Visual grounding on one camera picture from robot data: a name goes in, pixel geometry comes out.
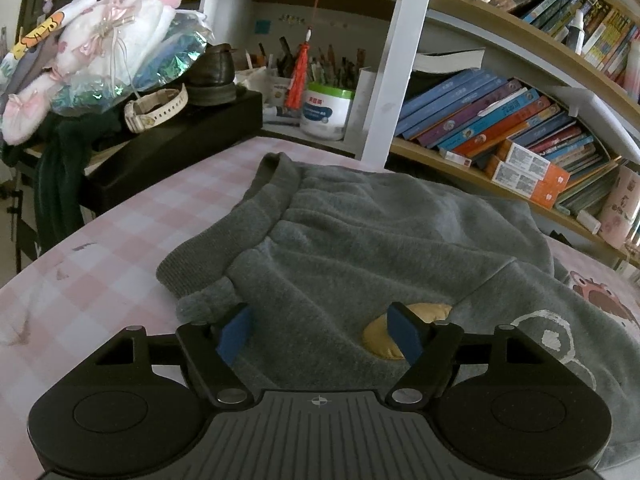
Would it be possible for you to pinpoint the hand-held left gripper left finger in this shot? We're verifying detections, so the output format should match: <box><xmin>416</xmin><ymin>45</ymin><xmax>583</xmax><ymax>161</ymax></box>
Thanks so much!
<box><xmin>95</xmin><ymin>302</ymin><xmax>258</xmax><ymax>409</ymax></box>

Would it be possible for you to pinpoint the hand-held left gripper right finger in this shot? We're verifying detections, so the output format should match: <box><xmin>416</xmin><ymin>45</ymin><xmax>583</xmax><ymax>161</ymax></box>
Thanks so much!
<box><xmin>384</xmin><ymin>302</ymin><xmax>547</xmax><ymax>409</ymax></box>

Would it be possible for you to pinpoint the grey sweatshirt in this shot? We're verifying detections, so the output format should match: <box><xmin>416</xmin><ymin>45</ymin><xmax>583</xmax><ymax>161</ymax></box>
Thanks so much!
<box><xmin>156</xmin><ymin>152</ymin><xmax>640</xmax><ymax>471</ymax></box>

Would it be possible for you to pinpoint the wooden bookshelf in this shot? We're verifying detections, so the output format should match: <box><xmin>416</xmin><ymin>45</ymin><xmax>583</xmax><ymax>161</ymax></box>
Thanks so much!
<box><xmin>170</xmin><ymin>0</ymin><xmax>640</xmax><ymax>271</ymax></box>

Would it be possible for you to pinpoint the black case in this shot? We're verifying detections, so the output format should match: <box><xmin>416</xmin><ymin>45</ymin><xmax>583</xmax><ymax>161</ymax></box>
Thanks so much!
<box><xmin>82</xmin><ymin>90</ymin><xmax>264</xmax><ymax>213</ymax></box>

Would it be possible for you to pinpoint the small white eraser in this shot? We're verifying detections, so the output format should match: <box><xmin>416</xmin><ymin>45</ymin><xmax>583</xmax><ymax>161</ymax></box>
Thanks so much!
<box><xmin>575</xmin><ymin>209</ymin><xmax>601</xmax><ymax>235</ymax></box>

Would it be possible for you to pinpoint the dark green cloth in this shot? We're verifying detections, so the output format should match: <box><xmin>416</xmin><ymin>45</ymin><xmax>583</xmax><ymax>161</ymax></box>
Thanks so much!
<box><xmin>2</xmin><ymin>110</ymin><xmax>131</xmax><ymax>246</ymax></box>

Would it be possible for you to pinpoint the white wristwatch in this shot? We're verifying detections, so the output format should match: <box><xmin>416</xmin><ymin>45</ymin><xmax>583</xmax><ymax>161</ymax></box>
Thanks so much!
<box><xmin>124</xmin><ymin>83</ymin><xmax>189</xmax><ymax>134</ymax></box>

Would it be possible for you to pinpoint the white jar green lid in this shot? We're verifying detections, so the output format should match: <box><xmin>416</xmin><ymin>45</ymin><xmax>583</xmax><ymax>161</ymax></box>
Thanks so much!
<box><xmin>299</xmin><ymin>81</ymin><xmax>357</xmax><ymax>142</ymax></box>

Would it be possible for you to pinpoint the row of leaning books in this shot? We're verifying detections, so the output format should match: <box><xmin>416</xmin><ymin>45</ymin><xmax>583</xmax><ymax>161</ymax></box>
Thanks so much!
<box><xmin>395</xmin><ymin>67</ymin><xmax>621</xmax><ymax>216</ymax></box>

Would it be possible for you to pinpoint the pink printed cup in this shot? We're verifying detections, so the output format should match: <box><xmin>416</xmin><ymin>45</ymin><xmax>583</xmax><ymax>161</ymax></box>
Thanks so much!
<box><xmin>597</xmin><ymin>165</ymin><xmax>640</xmax><ymax>250</ymax></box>

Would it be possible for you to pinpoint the dark leather shoe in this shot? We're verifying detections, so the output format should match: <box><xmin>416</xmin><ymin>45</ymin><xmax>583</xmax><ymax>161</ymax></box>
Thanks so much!
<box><xmin>186</xmin><ymin>43</ymin><xmax>247</xmax><ymax>107</ymax></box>

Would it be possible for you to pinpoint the red tassel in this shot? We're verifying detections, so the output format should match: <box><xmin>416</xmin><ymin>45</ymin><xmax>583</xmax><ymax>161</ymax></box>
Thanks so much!
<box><xmin>285</xmin><ymin>0</ymin><xmax>321</xmax><ymax>111</ymax></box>

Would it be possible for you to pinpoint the thick black white book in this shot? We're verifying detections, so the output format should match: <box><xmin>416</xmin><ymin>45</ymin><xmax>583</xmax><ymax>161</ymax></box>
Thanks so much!
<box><xmin>412</xmin><ymin>47</ymin><xmax>487</xmax><ymax>73</ymax></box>

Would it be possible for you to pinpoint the bunch of pens and brushes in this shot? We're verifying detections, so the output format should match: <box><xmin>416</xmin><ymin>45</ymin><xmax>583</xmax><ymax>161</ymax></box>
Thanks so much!
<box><xmin>245</xmin><ymin>35</ymin><xmax>371</xmax><ymax>92</ymax></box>

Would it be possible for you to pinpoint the pile of white pink plush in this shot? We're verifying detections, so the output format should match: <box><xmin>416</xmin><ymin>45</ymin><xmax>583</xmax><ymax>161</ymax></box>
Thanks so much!
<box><xmin>0</xmin><ymin>0</ymin><xmax>181</xmax><ymax>143</ymax></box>

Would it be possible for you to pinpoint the row of upright books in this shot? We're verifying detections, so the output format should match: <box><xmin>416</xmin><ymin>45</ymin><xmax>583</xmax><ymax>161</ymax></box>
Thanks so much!
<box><xmin>492</xmin><ymin>0</ymin><xmax>640</xmax><ymax>101</ymax></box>

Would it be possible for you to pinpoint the white shelf post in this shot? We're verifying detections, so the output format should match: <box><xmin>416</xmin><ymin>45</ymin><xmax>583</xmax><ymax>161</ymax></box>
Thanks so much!
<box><xmin>359</xmin><ymin>0</ymin><xmax>441</xmax><ymax>168</ymax></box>

